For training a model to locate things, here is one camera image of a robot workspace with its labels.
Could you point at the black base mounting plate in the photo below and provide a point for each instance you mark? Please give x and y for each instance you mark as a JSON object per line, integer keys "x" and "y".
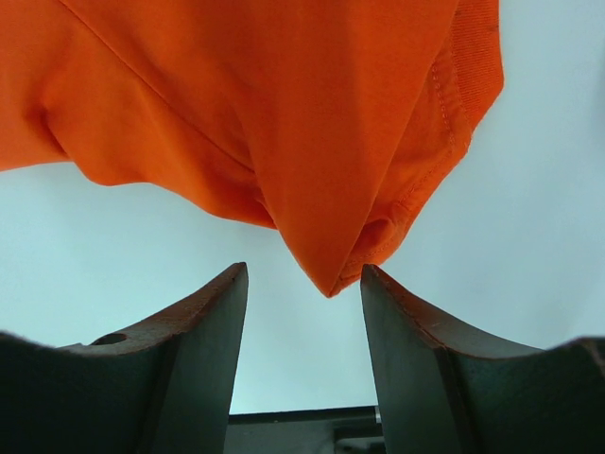
{"x": 329, "y": 431}

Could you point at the orange t-shirt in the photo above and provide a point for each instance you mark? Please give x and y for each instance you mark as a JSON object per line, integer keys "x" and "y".
{"x": 332, "y": 122}

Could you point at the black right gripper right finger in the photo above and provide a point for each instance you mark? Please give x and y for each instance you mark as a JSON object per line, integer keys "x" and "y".
{"x": 445, "y": 386}

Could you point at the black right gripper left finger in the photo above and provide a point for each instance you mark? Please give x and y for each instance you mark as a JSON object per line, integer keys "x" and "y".
{"x": 162, "y": 385}

